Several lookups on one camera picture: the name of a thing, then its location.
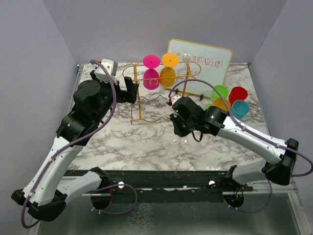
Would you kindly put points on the blue wine glass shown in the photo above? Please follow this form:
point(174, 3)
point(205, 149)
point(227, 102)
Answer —
point(240, 109)

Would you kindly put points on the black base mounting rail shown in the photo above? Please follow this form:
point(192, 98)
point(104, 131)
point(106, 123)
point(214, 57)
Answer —
point(125, 186)

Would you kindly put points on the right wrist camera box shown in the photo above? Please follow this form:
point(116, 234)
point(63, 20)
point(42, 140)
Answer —
point(171, 100)

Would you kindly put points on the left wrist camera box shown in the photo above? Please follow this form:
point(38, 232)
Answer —
point(111, 68)

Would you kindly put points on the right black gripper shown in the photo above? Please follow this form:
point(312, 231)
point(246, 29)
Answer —
point(178, 130)

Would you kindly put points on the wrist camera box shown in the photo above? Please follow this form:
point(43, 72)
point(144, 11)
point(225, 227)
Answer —
point(111, 68)
point(171, 100)

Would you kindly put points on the orange wine glass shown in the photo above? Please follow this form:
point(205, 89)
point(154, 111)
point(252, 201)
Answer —
point(168, 74)

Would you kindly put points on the pink wine glass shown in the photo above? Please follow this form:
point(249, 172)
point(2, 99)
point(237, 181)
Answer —
point(151, 76)

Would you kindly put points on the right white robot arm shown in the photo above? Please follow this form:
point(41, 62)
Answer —
point(278, 156)

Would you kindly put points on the red wine glass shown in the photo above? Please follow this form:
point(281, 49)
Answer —
point(237, 93)

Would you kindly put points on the gold framed whiteboard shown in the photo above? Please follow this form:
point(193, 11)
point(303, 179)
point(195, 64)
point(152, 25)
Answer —
point(208, 63)

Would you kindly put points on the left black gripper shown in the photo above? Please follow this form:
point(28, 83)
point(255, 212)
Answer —
point(129, 95)

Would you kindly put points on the yellow wine glass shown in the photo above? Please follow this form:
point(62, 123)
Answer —
point(220, 104)

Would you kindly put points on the gold wire glass rack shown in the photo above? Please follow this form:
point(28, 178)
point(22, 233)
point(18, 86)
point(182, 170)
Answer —
point(145, 108)

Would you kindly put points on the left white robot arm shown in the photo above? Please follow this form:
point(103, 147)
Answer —
point(44, 198)

